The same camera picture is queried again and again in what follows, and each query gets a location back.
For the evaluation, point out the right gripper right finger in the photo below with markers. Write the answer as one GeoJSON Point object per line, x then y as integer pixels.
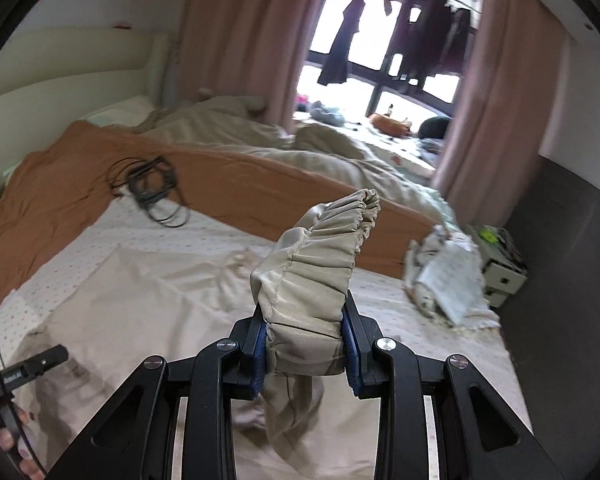
{"type": "Point", "coordinates": [479, 436]}

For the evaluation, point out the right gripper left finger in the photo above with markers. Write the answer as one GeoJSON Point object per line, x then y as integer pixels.
{"type": "Point", "coordinates": [170, 416]}

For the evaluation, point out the beige large jacket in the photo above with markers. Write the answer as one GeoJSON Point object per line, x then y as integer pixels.
{"type": "Point", "coordinates": [306, 425]}

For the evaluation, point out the person left hand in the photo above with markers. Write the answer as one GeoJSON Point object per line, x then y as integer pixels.
{"type": "Point", "coordinates": [16, 450]}

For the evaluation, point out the white bedside drawer cabinet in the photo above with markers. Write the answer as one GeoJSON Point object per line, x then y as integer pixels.
{"type": "Point", "coordinates": [503, 274]}

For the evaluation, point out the white dotted bed sheet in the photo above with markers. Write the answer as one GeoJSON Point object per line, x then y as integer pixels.
{"type": "Point", "coordinates": [120, 226]}

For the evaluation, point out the patterned crumpled cloth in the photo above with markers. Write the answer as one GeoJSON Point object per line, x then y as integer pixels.
{"type": "Point", "coordinates": [442, 275]}

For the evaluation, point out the orange blanket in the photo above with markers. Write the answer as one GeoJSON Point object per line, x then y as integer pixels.
{"type": "Point", "coordinates": [55, 194]}

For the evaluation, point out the dark round cushion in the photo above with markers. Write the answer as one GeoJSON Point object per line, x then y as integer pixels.
{"type": "Point", "coordinates": [434, 128]}

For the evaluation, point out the orange plush toy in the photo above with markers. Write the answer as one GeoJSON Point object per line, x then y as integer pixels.
{"type": "Point", "coordinates": [390, 126]}

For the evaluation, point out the beige rumpled duvet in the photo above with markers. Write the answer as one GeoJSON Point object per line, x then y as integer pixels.
{"type": "Point", "coordinates": [228, 123]}

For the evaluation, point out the dark hanging garment left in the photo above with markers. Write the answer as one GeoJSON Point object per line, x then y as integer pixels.
{"type": "Point", "coordinates": [336, 67]}

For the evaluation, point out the pink right curtain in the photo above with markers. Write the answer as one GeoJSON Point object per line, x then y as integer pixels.
{"type": "Point", "coordinates": [506, 101]}

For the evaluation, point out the pink curtain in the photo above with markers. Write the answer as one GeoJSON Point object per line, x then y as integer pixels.
{"type": "Point", "coordinates": [506, 101]}
{"type": "Point", "coordinates": [246, 48]}

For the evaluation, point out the dark hanging garments right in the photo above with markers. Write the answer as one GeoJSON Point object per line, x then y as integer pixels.
{"type": "Point", "coordinates": [433, 38]}

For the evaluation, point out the pink left curtain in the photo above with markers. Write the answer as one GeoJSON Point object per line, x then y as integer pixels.
{"type": "Point", "coordinates": [246, 48]}

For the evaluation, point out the black cable bundle device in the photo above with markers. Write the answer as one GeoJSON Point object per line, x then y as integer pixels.
{"type": "Point", "coordinates": [153, 185]}

